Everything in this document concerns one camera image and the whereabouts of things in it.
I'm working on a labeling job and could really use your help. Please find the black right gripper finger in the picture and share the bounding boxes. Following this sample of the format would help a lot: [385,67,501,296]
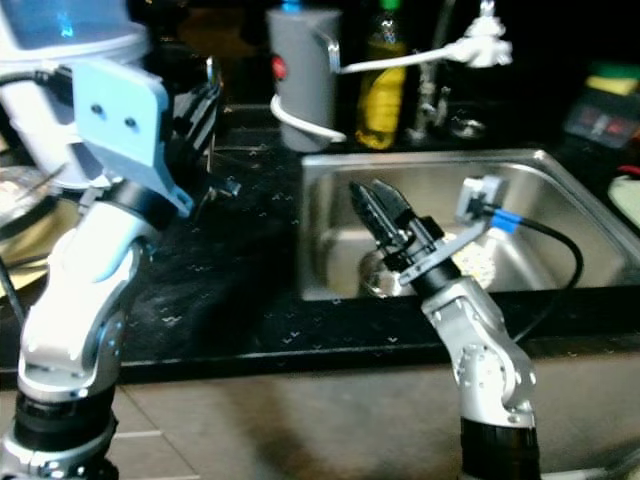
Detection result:
[366,179,417,235]
[349,182,393,249]

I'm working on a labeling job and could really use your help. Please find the steel bowl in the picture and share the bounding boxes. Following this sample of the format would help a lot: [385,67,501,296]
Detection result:
[358,250,406,299]
[0,165,86,241]

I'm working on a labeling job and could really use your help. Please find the stainless steel sink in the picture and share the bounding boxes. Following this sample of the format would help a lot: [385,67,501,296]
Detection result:
[295,148,640,301]

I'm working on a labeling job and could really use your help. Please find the yellow oil bottle green cap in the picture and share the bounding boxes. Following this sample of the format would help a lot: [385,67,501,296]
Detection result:
[355,0,409,151]

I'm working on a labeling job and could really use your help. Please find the grey canister with red button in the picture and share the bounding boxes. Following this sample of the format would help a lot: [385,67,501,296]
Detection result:
[267,8,343,153]

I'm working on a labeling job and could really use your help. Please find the chrome faucet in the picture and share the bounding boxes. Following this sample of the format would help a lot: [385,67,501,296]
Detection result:
[415,0,491,138]

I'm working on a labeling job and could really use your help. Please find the brown cabinet door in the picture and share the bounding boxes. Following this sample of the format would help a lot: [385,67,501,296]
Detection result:
[115,345,640,480]

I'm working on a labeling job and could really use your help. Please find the yellow plate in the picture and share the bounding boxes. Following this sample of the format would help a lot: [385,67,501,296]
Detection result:
[0,205,63,294]

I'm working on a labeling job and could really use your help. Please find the dark device with red display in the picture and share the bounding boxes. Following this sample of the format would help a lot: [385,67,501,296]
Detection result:
[560,88,640,151]

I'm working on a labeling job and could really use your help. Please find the yellow green sponge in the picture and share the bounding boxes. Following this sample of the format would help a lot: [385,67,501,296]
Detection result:
[585,62,640,97]

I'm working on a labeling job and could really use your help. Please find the brown cabinet drawer front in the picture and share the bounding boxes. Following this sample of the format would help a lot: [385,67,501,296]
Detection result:
[110,385,161,441]

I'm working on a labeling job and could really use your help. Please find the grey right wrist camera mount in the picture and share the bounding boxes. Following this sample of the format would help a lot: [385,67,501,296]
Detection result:
[400,175,507,291]

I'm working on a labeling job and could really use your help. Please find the pale blue left wrist camera mount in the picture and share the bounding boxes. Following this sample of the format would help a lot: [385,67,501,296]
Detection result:
[72,58,194,216]

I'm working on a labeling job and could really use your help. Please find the small metal ring stopper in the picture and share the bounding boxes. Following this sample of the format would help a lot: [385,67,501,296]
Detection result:
[450,116,487,139]

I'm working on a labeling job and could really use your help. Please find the black cable with blue plug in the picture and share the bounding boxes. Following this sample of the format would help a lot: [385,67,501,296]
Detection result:
[488,208,586,341]

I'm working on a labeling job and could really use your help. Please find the white hose with tap diverter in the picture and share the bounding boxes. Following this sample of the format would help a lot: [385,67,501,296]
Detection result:
[270,12,514,144]

